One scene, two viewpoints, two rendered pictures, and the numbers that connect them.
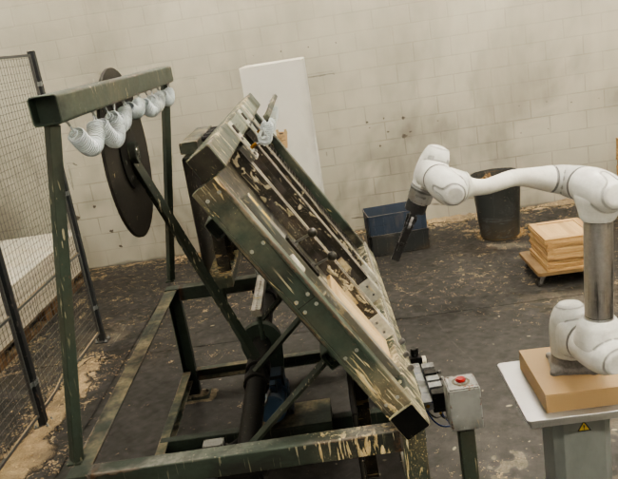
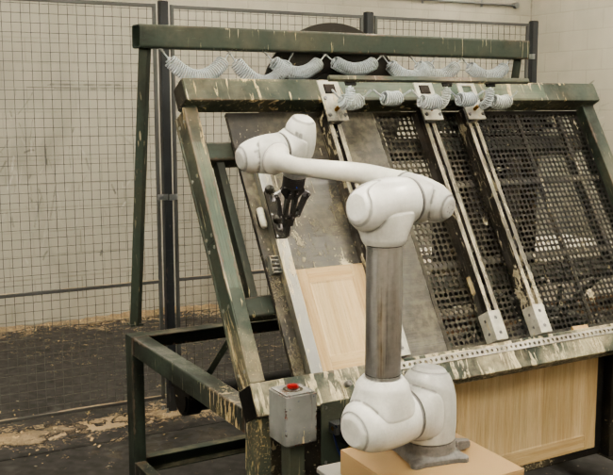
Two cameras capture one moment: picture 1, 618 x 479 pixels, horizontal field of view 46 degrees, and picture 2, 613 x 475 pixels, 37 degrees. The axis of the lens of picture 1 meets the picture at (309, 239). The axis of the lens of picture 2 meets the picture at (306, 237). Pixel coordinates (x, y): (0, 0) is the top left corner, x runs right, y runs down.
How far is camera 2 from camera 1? 3.19 m
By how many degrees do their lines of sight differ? 58
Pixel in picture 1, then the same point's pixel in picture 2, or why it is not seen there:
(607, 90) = not seen: outside the picture
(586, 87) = not seen: outside the picture
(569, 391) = (358, 459)
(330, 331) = (219, 278)
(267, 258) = (198, 191)
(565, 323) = not seen: hidden behind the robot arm
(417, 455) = (251, 446)
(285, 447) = (197, 379)
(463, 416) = (274, 423)
